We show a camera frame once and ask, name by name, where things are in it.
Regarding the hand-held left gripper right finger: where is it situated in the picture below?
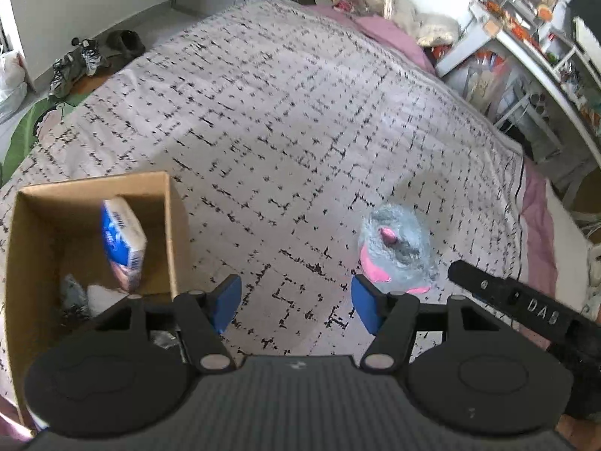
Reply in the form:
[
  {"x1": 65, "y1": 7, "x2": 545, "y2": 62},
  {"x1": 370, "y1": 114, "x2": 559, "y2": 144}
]
[{"x1": 351, "y1": 273, "x2": 498, "y2": 373}]

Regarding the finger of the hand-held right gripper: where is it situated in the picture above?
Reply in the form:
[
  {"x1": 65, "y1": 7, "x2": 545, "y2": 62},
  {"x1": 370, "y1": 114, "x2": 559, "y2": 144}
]
[{"x1": 447, "y1": 259, "x2": 512, "y2": 306}]

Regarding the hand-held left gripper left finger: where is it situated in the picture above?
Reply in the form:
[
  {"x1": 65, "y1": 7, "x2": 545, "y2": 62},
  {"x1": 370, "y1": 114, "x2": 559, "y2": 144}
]
[{"x1": 94, "y1": 273, "x2": 242, "y2": 373}]

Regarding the grey pink plush toy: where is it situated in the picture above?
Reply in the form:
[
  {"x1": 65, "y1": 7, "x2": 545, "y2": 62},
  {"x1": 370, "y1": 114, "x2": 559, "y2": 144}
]
[{"x1": 357, "y1": 202, "x2": 439, "y2": 297}]

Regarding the blue white tissue packet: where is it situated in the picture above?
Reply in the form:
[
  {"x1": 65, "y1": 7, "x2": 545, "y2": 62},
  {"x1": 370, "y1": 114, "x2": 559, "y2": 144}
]
[{"x1": 101, "y1": 198, "x2": 148, "y2": 292}]

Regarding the black cloth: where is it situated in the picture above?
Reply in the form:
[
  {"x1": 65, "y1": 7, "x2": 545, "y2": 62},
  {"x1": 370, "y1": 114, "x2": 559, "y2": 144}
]
[{"x1": 59, "y1": 275, "x2": 92, "y2": 322}]

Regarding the brown cardboard box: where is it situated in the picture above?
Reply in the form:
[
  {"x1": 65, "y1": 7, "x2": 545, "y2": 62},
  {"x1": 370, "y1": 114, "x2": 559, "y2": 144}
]
[{"x1": 2, "y1": 171, "x2": 191, "y2": 428}]

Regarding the white duvet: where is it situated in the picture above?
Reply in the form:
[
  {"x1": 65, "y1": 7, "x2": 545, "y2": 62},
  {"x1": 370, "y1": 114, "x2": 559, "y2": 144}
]
[{"x1": 545, "y1": 188, "x2": 601, "y2": 292}]

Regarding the white black patterned blanket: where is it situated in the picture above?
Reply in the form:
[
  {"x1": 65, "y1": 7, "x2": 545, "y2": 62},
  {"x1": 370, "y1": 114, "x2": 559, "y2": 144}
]
[{"x1": 0, "y1": 0, "x2": 527, "y2": 358}]

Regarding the printed bag under desk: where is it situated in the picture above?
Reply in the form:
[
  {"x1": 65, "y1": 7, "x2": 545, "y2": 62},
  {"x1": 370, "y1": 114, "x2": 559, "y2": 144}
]
[{"x1": 465, "y1": 51, "x2": 510, "y2": 114}]

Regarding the white desk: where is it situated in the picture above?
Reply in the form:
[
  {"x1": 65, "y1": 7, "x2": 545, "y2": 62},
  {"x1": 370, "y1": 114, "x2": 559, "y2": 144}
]
[{"x1": 436, "y1": 9, "x2": 601, "y2": 170}]

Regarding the white stuffed bag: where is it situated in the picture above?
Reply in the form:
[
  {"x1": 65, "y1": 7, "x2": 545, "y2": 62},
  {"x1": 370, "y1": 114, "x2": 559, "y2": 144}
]
[{"x1": 415, "y1": 12, "x2": 461, "y2": 48}]

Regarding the white keyboard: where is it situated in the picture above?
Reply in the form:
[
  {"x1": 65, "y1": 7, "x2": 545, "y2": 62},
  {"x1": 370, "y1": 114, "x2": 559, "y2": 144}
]
[{"x1": 574, "y1": 16, "x2": 601, "y2": 64}]

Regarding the green cartoon floor mat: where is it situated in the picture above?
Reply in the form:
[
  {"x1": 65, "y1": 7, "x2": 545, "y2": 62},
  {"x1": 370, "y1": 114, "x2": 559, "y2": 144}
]
[{"x1": 0, "y1": 89, "x2": 90, "y2": 184}]

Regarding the grey black sneaker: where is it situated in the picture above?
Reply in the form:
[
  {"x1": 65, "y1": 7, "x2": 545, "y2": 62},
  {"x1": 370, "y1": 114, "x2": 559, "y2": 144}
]
[
  {"x1": 49, "y1": 54, "x2": 82, "y2": 97},
  {"x1": 75, "y1": 38, "x2": 108, "y2": 76}
]

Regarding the large white plastic bag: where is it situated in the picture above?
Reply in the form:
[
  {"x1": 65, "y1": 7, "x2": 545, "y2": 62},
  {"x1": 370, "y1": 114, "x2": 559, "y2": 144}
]
[{"x1": 0, "y1": 49, "x2": 29, "y2": 123}]

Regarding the white wire rack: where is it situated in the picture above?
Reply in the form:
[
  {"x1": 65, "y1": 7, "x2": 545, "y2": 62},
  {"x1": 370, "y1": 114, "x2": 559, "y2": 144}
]
[{"x1": 498, "y1": 85, "x2": 564, "y2": 160}]

